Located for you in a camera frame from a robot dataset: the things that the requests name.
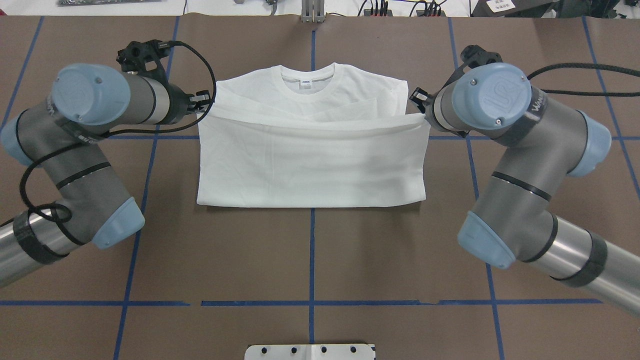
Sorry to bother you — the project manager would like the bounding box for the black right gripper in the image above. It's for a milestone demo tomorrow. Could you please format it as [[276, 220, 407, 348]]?
[[409, 85, 453, 133]]

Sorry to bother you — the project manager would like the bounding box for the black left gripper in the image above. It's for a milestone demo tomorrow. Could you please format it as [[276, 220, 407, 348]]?
[[167, 85, 212, 125]]

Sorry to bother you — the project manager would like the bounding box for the white long-sleeve printed shirt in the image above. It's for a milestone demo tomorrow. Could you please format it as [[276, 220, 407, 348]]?
[[196, 63, 430, 208]]

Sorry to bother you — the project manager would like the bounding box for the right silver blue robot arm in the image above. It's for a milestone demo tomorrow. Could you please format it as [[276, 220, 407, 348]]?
[[409, 62, 640, 316]]

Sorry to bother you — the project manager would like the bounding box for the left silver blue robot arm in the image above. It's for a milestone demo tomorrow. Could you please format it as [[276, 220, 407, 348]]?
[[1, 63, 216, 287]]

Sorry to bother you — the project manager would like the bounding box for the white mounting plate with holes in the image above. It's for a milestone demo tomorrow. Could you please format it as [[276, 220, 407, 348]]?
[[244, 343, 377, 360]]

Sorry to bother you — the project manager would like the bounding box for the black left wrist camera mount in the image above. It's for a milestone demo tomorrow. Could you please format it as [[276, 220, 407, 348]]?
[[116, 39, 170, 84]]

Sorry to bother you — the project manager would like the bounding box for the aluminium frame post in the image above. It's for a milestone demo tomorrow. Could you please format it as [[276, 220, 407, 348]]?
[[301, 0, 326, 24]]

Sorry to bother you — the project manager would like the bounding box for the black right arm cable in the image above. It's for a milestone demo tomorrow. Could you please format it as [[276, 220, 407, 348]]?
[[527, 62, 640, 97]]

